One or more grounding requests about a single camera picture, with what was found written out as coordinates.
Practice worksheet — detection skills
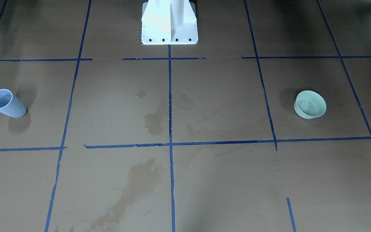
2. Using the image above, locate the light green bowl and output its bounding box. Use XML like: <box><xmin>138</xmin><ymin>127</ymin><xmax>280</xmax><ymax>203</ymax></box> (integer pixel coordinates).
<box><xmin>293</xmin><ymin>91</ymin><xmax>327</xmax><ymax>119</ymax></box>

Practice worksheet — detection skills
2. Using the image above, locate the blue plastic cup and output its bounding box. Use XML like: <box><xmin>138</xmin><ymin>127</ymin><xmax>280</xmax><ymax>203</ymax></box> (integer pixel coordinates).
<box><xmin>0</xmin><ymin>89</ymin><xmax>27</xmax><ymax>118</ymax></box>

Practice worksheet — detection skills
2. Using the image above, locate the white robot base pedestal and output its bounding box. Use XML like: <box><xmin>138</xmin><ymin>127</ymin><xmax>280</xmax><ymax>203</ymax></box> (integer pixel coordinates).
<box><xmin>140</xmin><ymin>0</ymin><xmax>199</xmax><ymax>45</ymax></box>

